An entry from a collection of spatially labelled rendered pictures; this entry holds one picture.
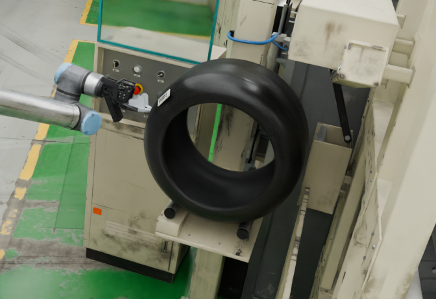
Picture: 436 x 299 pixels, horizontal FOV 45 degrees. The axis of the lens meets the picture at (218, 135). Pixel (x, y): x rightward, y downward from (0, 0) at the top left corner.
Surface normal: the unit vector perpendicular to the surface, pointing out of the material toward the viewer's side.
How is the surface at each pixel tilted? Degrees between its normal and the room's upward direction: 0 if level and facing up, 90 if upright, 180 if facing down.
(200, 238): 0
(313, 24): 90
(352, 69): 72
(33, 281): 0
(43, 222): 0
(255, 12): 90
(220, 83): 43
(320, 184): 90
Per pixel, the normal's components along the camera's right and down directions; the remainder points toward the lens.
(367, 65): -0.18, 0.08
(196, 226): 0.15, -0.89
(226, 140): -0.25, 0.38
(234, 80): -0.03, -0.40
